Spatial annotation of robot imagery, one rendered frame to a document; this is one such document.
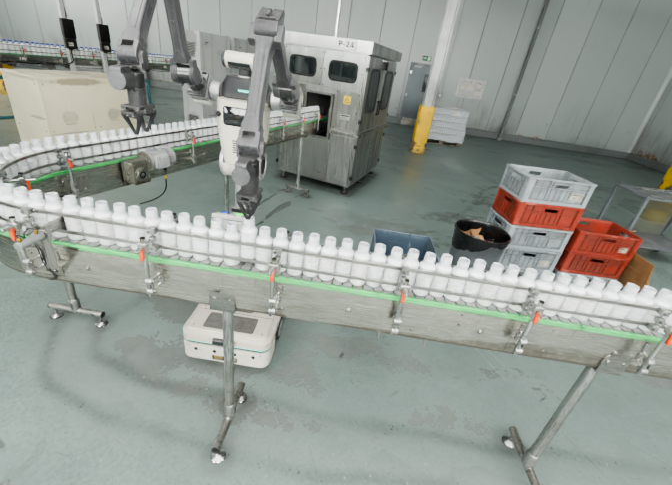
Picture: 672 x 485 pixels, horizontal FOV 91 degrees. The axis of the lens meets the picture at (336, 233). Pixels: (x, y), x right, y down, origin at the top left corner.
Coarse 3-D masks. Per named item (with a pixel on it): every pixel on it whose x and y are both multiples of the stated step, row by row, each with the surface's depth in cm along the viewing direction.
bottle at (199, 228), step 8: (200, 216) 119; (200, 224) 117; (192, 232) 117; (200, 232) 117; (192, 240) 119; (200, 240) 119; (192, 248) 121; (200, 248) 120; (208, 248) 123; (200, 256) 121; (208, 256) 124
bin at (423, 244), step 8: (376, 232) 181; (384, 232) 180; (392, 232) 180; (400, 232) 180; (376, 240) 183; (384, 240) 182; (392, 240) 182; (400, 240) 182; (408, 240) 181; (416, 240) 181; (424, 240) 180; (392, 248) 184; (408, 248) 183; (416, 248) 183; (424, 248) 183; (432, 248) 171; (424, 256) 184; (424, 344) 143
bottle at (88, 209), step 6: (84, 198) 119; (90, 198) 120; (84, 204) 118; (90, 204) 119; (84, 210) 118; (90, 210) 119; (96, 210) 121; (84, 216) 119; (90, 216) 119; (84, 222) 120; (90, 222) 120; (84, 228) 121; (90, 228) 121; (96, 228) 122; (96, 234) 123; (90, 240) 123; (96, 240) 124
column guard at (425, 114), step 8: (424, 112) 787; (432, 112) 786; (416, 120) 818; (424, 120) 795; (416, 128) 806; (424, 128) 803; (416, 136) 813; (424, 136) 812; (416, 144) 822; (424, 144) 820; (416, 152) 830
